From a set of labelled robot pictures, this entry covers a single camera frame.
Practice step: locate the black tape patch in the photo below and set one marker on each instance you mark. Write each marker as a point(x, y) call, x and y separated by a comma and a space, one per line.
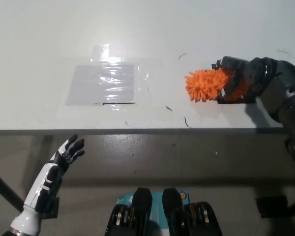
point(236, 102)

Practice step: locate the black floor plate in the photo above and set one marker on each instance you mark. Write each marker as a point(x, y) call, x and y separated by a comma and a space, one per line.
point(270, 206)
point(52, 209)

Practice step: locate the black teal robot torso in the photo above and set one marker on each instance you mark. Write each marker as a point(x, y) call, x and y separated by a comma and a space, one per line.
point(170, 214)

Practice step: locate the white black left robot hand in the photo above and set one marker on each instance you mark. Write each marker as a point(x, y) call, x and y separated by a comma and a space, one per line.
point(41, 182)

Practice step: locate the clear glossy tape layer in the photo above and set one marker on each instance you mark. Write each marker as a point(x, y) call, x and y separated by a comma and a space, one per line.
point(115, 81)

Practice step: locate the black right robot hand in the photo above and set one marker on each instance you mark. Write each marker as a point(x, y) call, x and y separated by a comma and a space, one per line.
point(239, 67)

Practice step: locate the orange microfibre duster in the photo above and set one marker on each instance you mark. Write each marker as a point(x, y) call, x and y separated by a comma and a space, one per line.
point(204, 83)

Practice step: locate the black table leg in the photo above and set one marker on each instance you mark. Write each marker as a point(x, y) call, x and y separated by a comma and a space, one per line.
point(5, 189)

